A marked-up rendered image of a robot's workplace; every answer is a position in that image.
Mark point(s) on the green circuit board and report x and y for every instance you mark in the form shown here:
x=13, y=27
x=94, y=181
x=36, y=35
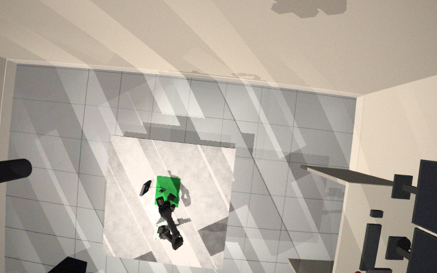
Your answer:
x=169, y=185

